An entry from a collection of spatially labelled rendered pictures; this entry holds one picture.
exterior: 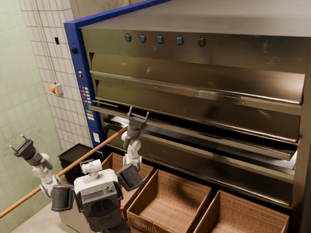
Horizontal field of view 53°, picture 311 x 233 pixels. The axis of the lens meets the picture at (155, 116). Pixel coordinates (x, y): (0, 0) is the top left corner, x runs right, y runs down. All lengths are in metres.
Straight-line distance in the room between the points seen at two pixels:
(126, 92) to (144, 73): 0.33
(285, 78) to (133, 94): 1.27
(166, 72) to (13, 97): 1.81
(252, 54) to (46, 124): 2.59
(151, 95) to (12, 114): 1.64
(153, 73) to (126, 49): 0.31
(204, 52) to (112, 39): 0.84
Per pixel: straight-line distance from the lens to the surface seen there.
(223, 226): 2.70
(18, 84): 3.56
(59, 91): 3.41
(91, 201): 1.83
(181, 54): 2.23
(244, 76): 2.07
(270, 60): 1.96
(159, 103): 2.50
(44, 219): 4.03
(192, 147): 2.53
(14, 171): 3.78
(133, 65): 2.56
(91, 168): 1.93
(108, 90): 2.88
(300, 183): 2.30
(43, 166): 2.03
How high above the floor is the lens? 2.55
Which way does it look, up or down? 27 degrees down
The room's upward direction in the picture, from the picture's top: 7 degrees counter-clockwise
